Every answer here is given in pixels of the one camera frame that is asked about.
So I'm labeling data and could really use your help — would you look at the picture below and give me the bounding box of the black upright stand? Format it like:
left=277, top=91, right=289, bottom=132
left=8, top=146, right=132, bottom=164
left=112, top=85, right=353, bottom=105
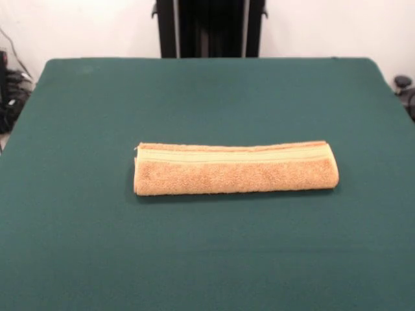
left=150, top=0, right=269, bottom=59

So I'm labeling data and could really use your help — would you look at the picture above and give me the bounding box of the thin grey cable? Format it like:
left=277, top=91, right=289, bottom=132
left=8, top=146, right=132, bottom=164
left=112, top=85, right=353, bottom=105
left=0, top=27, right=33, bottom=78

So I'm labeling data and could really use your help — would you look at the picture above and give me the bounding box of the black box device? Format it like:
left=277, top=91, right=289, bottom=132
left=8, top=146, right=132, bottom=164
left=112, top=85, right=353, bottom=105
left=0, top=50, right=8, bottom=98

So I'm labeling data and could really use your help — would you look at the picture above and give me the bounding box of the black coiled cable bundle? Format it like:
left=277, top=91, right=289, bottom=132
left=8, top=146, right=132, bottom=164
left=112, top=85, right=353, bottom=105
left=0, top=69, right=35, bottom=134

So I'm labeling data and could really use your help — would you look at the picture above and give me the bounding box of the tan terry towel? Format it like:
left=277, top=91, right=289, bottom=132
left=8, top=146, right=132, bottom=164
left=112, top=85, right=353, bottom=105
left=132, top=139, right=340, bottom=197

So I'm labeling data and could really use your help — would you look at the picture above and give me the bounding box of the dark green table cloth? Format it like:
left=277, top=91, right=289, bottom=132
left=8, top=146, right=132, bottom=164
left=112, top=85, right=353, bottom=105
left=0, top=56, right=415, bottom=311

